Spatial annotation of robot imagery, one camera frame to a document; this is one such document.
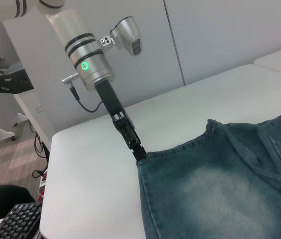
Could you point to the white power strip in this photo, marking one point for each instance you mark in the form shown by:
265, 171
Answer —
42, 185

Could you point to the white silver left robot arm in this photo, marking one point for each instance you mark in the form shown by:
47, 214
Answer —
98, 67

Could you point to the black computer keyboard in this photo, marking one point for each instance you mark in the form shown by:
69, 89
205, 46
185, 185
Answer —
18, 219

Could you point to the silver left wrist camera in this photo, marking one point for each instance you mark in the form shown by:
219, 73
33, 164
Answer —
124, 32

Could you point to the white wall socket plate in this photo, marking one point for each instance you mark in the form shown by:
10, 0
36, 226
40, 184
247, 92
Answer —
40, 109

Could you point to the white chair base with casters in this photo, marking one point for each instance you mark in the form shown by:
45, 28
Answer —
6, 134

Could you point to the dark clothed person leg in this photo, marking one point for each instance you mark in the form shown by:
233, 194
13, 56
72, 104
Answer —
1, 199

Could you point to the black desk frame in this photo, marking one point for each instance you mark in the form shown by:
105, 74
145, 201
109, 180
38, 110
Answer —
18, 82

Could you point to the blue denim shorts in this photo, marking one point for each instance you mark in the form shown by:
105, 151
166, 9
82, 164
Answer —
205, 186

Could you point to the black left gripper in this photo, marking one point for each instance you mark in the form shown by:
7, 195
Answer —
108, 99

